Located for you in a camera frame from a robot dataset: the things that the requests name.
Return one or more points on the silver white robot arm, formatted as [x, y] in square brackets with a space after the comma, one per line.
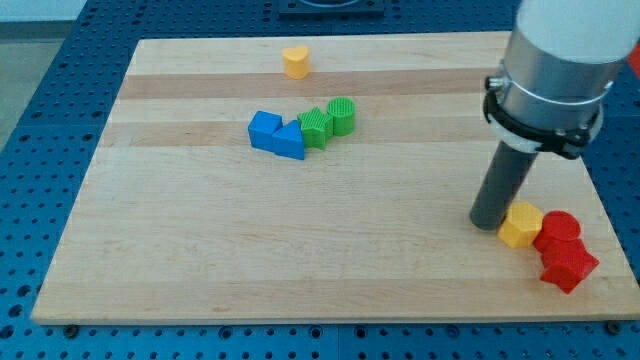
[560, 62]

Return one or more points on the yellow heart block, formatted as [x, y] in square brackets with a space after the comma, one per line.
[296, 62]

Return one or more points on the wooden board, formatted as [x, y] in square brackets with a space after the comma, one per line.
[179, 220]

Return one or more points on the blue triangle block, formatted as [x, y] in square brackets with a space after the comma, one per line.
[288, 141]

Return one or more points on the green star block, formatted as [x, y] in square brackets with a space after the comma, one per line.
[316, 128]

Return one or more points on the green cylinder block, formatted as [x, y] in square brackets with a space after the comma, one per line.
[342, 110]

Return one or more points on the blue cube block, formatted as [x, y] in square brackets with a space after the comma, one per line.
[261, 129]

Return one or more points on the dark grey cylindrical pointer tool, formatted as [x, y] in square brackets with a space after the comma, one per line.
[503, 179]

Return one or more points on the yellow hexagon block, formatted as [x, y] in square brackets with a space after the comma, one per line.
[521, 225]

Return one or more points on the red cylinder block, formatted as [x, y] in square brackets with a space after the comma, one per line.
[558, 227]

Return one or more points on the red star block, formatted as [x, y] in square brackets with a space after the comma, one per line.
[567, 264]

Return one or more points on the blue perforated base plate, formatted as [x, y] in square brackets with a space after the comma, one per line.
[61, 119]

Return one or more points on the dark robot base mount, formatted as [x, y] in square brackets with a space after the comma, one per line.
[329, 8]

